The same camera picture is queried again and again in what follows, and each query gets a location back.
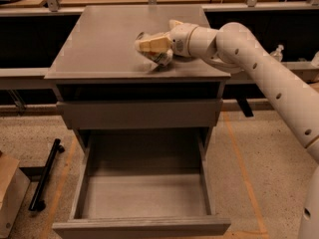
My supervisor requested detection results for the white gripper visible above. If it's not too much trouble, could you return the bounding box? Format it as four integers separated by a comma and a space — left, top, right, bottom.
135, 19, 198, 57

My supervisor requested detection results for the silver green soda can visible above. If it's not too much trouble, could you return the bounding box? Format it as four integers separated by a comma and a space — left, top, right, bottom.
136, 32, 173, 66

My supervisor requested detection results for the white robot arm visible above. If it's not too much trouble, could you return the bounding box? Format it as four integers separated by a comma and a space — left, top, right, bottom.
135, 20, 319, 162

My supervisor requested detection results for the grey drawer cabinet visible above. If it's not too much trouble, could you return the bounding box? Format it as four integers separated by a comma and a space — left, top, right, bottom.
44, 4, 232, 151

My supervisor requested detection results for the closed grey top drawer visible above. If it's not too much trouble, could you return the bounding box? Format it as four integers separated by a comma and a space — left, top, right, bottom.
57, 100, 222, 129

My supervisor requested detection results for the open grey middle drawer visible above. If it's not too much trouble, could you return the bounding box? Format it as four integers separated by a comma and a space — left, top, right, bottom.
53, 128, 230, 239

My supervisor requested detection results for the clear sanitizer pump bottle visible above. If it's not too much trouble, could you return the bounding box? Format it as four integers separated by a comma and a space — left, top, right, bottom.
270, 44, 284, 62

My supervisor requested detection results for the black metal bar stand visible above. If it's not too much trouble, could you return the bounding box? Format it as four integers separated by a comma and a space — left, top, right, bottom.
28, 138, 65, 211

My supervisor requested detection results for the brown cardboard box left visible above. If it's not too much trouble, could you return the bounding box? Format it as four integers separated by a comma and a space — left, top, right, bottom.
0, 153, 30, 239

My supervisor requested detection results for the grey metal rail frame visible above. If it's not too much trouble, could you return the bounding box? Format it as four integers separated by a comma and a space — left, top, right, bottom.
0, 2, 319, 78

